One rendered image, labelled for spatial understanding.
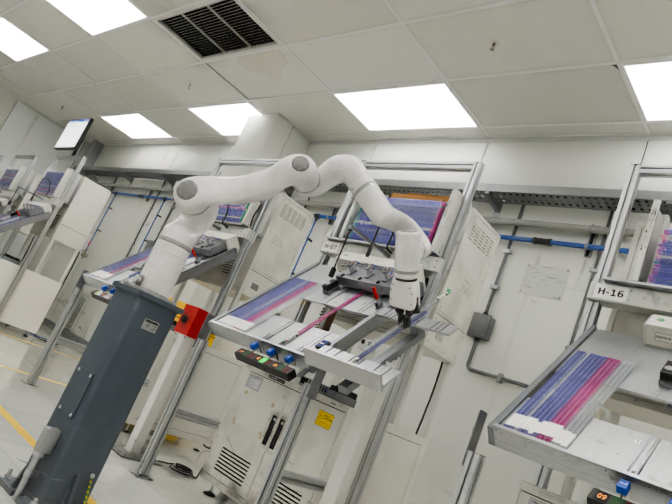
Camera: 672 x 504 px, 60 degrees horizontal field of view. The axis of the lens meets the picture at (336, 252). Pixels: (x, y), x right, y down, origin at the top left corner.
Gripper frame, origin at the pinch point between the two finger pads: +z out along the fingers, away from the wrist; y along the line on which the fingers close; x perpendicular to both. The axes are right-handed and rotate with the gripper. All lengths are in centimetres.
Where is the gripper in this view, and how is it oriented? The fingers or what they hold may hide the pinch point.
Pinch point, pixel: (404, 321)
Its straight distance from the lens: 203.6
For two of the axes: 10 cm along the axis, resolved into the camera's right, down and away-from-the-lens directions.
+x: 6.7, -1.4, 7.3
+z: -0.2, 9.8, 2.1
